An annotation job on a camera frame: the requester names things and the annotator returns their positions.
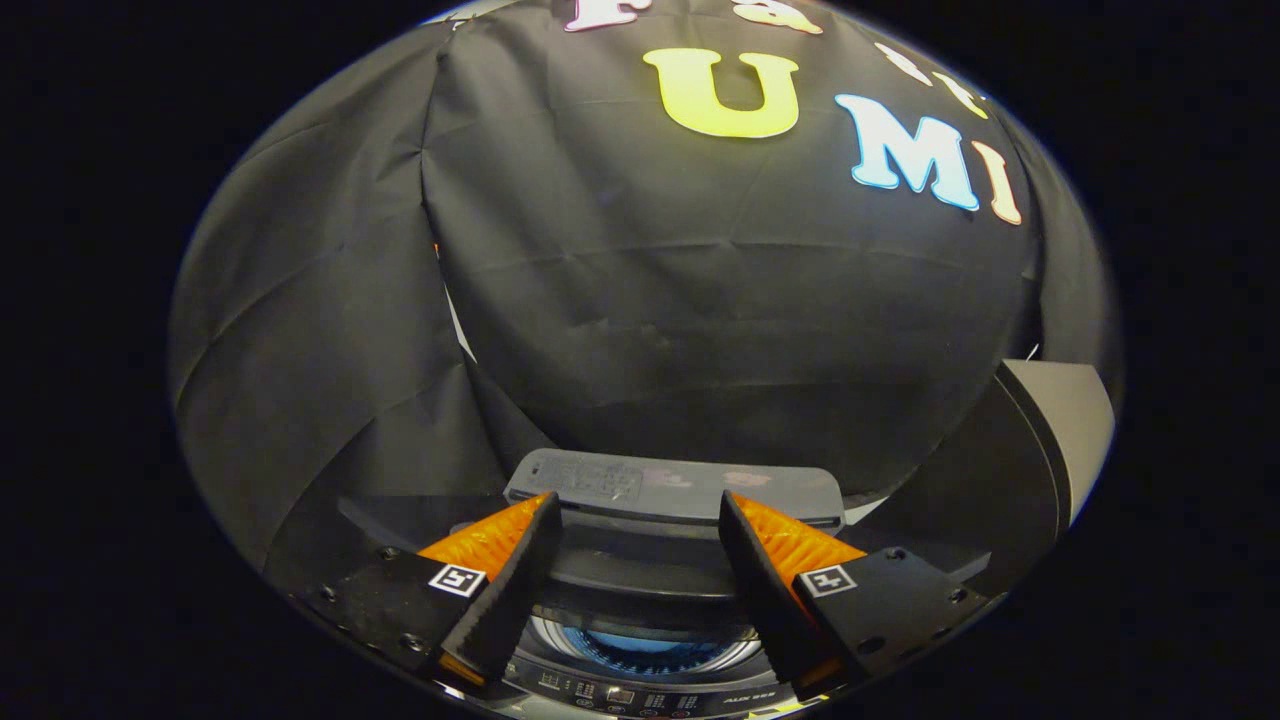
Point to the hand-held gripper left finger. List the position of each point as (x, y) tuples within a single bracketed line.
[(520, 590)]

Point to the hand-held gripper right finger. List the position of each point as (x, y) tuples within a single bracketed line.
[(760, 590)]

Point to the light blue polo shirt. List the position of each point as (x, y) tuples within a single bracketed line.
[(640, 655)]

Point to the dark grey washing machine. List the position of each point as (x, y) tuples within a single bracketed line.
[(640, 700)]

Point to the black backdrop cloth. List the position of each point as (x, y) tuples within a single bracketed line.
[(500, 300)]

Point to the beige cabinet with dark top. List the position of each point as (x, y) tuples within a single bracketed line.
[(1075, 420)]

